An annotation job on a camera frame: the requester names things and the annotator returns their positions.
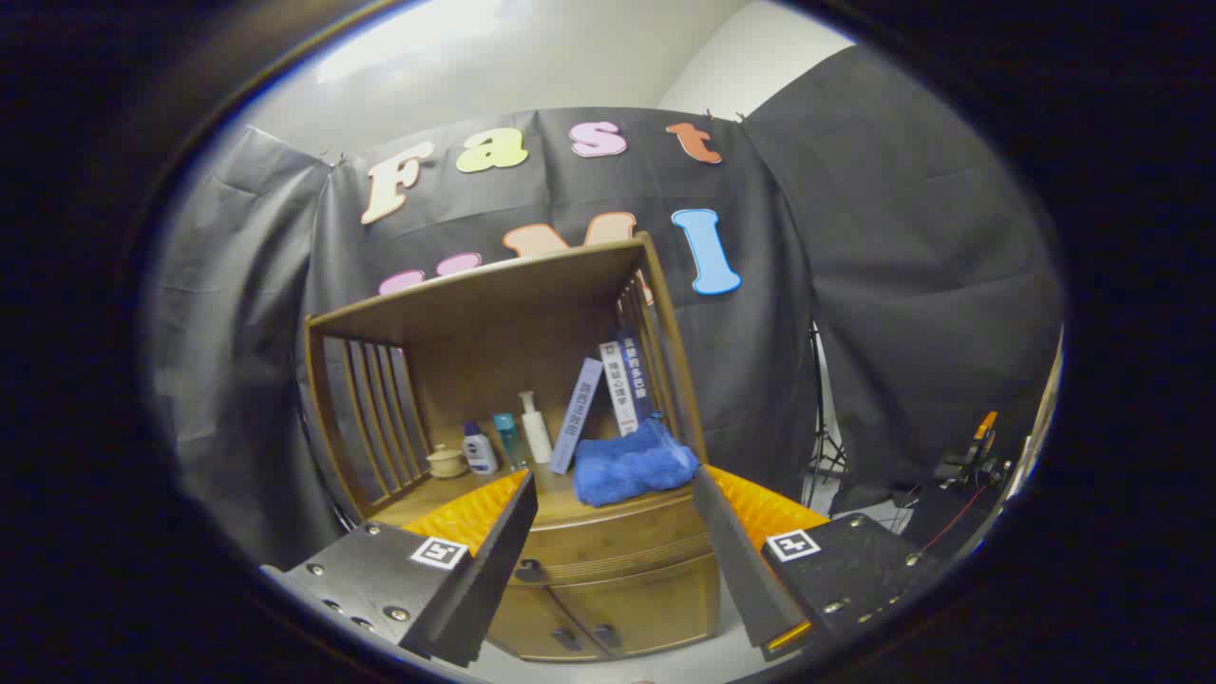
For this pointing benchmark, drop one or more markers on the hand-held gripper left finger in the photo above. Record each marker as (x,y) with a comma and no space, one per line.
(494,570)

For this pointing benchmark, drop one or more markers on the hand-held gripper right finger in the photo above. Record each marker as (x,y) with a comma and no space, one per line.
(736,560)

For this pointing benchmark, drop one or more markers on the wooden drawer with black knob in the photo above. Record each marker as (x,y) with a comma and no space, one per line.
(617,541)

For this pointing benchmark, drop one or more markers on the wooden cabinet door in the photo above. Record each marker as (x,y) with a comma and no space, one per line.
(655,608)
(532,622)

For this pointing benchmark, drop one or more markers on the wooden countertop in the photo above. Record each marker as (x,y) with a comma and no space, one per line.
(556,499)

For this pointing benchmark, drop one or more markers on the wooden cabinet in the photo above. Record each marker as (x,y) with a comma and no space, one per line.
(532,285)

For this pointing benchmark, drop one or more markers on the white bottle with blue cap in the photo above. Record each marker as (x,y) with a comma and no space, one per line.
(480,454)

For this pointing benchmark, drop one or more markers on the small beige lidded cup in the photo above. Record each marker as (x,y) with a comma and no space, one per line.
(446,463)

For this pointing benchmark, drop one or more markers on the translucent blue bottle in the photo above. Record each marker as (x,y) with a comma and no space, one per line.
(506,437)

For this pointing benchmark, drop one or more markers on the white pump bottle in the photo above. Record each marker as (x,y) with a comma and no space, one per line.
(537,437)

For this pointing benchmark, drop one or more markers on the folded blue towel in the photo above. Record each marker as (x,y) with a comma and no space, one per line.
(627,470)

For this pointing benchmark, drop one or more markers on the light purple book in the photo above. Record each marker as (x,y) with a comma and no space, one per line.
(577,413)

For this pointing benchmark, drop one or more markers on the white spine book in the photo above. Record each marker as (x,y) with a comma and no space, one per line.
(619,389)

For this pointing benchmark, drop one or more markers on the dark blue book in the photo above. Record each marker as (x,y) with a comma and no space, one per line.
(636,375)

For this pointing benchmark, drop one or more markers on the black and orange device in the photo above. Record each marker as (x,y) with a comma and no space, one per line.
(969,465)

